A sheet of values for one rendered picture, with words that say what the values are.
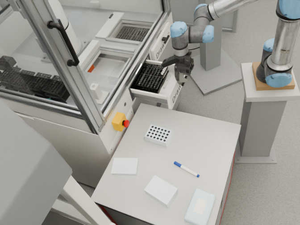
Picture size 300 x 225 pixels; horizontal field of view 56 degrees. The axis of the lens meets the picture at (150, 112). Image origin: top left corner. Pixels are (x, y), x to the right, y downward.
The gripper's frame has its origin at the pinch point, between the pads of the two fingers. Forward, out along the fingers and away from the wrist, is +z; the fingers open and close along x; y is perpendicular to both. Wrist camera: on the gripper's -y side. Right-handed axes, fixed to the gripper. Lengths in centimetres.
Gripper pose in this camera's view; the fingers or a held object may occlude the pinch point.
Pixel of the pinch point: (180, 80)
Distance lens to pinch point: 155.2
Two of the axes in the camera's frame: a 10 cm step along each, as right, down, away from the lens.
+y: 9.1, 2.1, -3.6
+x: 3.8, -7.6, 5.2
